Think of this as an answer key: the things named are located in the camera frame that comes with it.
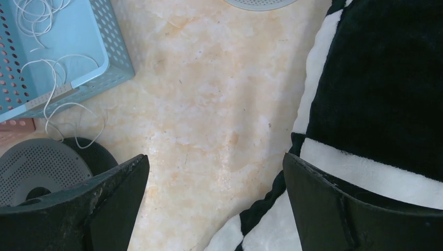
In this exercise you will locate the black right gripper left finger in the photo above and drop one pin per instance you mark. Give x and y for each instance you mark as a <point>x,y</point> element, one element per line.
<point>97,214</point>

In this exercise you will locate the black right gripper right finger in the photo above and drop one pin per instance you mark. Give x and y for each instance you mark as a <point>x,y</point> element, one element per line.
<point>332,214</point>

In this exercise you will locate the black cable spool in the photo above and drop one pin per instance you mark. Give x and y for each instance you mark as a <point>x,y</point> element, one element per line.
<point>38,167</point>

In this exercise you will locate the black white checkered pillow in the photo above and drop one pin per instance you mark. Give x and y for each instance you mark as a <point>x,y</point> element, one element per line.
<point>370,114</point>

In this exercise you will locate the pink perforated plastic basket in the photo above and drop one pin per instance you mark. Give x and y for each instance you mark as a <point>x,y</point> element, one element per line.
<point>16,128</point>

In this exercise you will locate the blue perforated plastic basket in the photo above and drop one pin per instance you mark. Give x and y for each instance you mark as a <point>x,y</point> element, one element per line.
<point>55,54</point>

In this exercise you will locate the grey cable spool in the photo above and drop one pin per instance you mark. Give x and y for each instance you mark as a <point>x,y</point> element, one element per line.
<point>260,5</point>

